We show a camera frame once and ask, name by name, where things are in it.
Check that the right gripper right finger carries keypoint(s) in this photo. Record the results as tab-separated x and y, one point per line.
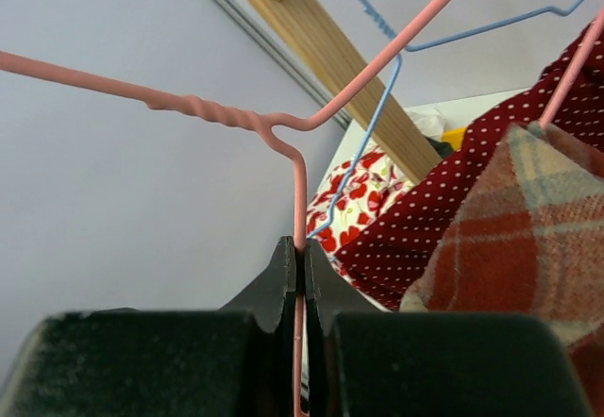
366	362

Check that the red plaid skirt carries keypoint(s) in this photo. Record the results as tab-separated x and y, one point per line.
528	238

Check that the wooden clothes rack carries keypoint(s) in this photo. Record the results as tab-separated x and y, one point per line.
311	33

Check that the dark red polka dot skirt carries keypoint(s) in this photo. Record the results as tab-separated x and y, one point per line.
383	256

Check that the yellow plastic tray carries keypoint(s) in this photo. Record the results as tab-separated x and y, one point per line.
454	137

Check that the dark grey dotted skirt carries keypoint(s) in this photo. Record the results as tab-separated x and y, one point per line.
443	149

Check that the blue wire hanger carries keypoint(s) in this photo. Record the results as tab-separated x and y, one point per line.
377	105

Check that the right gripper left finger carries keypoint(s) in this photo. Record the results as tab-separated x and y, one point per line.
233	361

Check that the pink wire hanger plaid skirt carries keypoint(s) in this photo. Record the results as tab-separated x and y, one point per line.
263	125

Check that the white red floral skirt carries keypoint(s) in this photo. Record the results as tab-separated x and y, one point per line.
351	197

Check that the white pleated skirt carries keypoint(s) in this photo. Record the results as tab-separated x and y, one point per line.
430	122

